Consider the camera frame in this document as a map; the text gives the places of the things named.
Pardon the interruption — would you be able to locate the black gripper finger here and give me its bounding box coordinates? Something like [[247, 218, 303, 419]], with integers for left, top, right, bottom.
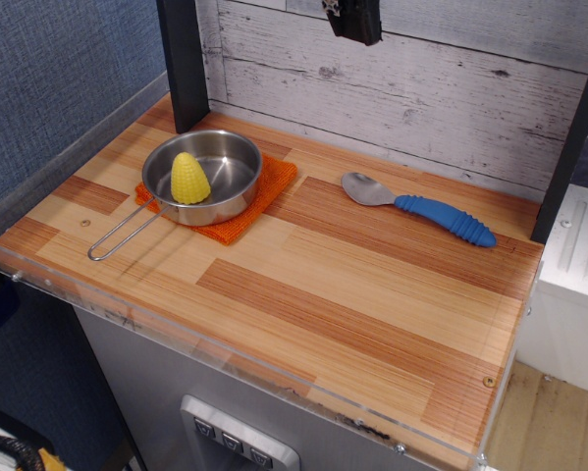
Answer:
[[321, 0, 382, 45]]

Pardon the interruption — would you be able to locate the blue handled metal spoon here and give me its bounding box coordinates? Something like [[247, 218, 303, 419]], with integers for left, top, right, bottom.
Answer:
[[341, 173, 497, 248]]

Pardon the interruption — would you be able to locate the orange knitted cloth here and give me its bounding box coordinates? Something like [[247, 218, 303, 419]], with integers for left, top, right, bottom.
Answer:
[[134, 153, 298, 246]]

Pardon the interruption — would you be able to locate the small steel saucepan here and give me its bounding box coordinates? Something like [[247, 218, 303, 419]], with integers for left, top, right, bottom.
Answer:
[[87, 131, 263, 261]]

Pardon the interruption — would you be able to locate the yellow toy corn cob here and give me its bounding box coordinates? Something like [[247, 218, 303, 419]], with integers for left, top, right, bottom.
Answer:
[[171, 152, 211, 205]]

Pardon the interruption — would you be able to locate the clear acrylic table guard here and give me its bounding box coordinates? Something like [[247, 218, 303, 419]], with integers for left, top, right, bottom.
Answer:
[[0, 73, 545, 471]]

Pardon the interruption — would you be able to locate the white grooved side counter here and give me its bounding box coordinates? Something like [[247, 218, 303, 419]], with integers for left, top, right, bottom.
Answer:
[[516, 184, 588, 391]]

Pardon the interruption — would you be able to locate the silver toy fridge cabinet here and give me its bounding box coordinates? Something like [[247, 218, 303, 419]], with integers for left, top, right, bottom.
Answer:
[[72, 306, 471, 471]]

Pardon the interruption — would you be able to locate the grey ice dispenser panel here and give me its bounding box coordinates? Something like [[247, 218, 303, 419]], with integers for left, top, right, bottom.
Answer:
[[180, 394, 301, 470]]

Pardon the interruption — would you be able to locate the yellow object bottom left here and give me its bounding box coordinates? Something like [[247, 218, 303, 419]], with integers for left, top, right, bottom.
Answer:
[[38, 448, 69, 471]]

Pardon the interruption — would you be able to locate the black vertical post left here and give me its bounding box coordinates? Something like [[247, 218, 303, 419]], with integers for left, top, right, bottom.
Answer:
[[156, 0, 210, 133]]

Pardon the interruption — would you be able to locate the black vertical post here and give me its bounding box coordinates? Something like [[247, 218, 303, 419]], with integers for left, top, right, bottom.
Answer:
[[530, 78, 588, 244], [156, 0, 210, 133]]

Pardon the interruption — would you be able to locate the black vertical post right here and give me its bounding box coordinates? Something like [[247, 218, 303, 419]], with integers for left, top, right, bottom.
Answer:
[[530, 78, 588, 244]]

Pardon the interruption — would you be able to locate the black braided cable sleeve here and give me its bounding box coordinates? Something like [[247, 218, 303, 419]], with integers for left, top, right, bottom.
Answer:
[[0, 429, 44, 471]]

